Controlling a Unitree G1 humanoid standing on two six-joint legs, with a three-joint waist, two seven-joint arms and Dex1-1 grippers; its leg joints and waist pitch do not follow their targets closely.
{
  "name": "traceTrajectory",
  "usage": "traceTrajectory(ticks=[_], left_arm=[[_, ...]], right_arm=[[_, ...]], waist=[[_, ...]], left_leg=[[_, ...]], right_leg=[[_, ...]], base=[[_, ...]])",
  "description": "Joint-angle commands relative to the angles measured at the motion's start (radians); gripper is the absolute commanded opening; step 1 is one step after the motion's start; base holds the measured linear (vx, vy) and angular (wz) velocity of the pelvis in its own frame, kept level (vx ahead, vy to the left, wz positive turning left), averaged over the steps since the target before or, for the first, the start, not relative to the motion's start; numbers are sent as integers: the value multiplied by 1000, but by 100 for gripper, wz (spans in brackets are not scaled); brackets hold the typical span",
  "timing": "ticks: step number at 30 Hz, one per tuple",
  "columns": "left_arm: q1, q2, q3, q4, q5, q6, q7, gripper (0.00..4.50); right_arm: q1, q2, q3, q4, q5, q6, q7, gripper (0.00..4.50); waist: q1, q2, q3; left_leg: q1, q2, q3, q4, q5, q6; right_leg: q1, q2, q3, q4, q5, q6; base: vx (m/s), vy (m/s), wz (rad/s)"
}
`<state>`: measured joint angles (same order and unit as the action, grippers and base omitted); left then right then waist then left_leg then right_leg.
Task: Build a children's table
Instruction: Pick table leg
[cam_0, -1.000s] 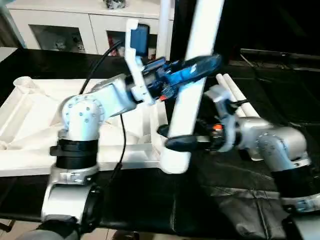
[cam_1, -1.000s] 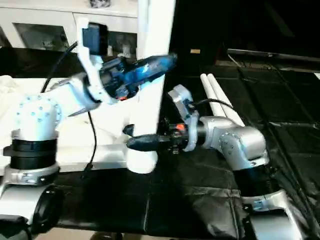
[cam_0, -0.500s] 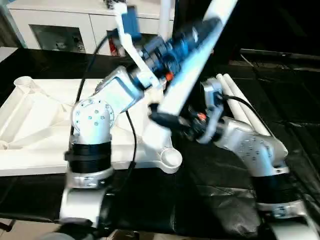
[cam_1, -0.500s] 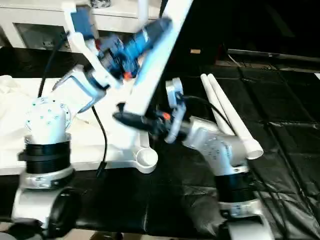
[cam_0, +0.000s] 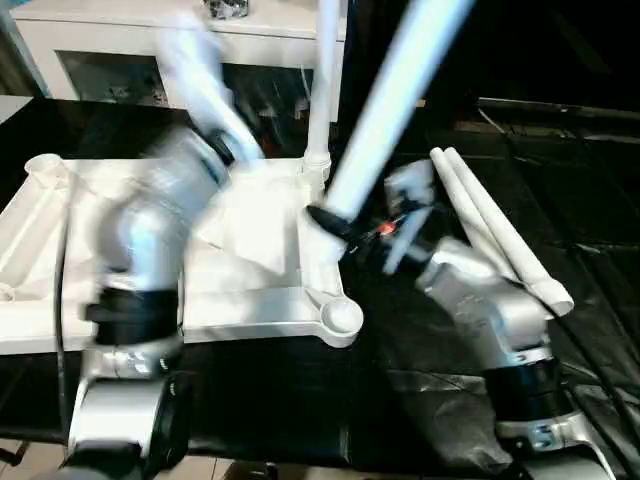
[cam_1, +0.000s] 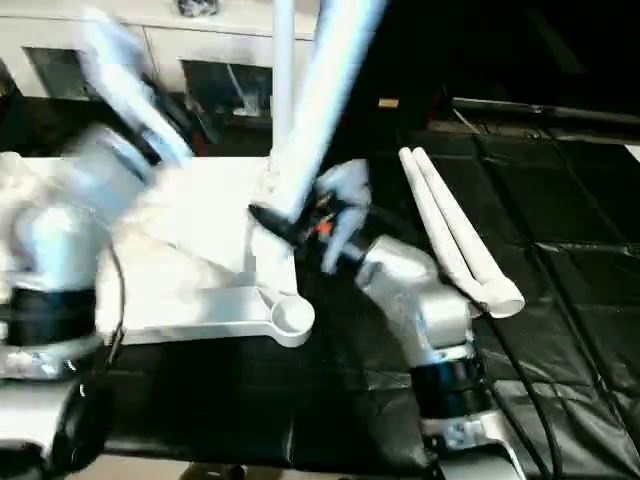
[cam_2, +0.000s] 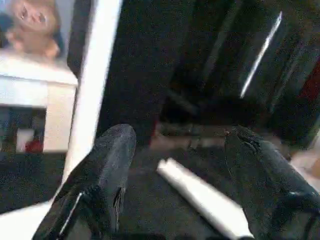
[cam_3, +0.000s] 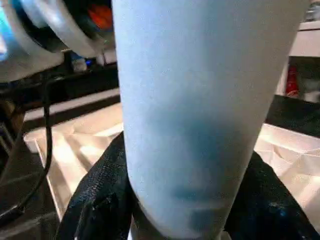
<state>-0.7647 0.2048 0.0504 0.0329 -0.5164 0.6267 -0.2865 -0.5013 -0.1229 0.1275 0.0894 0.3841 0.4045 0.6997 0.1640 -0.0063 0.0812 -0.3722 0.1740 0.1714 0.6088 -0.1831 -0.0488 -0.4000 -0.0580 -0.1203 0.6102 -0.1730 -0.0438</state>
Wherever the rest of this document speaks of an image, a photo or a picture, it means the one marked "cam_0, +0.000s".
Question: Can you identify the white plastic table top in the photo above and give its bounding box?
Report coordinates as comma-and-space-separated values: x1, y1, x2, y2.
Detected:
0, 153, 366, 357

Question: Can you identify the white plastic table leg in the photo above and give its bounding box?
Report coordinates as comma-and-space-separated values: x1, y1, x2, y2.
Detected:
443, 147, 576, 320
428, 147, 522, 282
298, 0, 347, 201
323, 0, 477, 225

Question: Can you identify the black work mat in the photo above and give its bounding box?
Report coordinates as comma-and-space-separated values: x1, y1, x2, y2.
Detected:
0, 97, 640, 474

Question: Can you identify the dark blue black cabinet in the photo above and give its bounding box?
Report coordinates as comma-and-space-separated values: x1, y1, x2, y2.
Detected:
342, 0, 482, 132

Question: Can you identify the black grey bundle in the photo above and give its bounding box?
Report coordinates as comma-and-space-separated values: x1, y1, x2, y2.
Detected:
201, 0, 252, 20

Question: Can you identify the black television screen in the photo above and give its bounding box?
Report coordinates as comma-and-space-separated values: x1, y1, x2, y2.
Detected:
474, 0, 640, 110

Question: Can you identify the white glass-door cabinet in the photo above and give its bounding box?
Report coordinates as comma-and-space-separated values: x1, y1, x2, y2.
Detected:
9, 0, 347, 125

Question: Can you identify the white board strip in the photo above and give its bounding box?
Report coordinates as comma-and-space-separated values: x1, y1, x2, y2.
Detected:
0, 94, 32, 125

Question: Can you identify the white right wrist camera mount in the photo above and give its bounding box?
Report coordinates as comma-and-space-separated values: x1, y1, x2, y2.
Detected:
381, 161, 437, 275

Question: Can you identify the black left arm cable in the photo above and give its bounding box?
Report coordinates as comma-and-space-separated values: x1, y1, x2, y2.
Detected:
53, 238, 72, 442

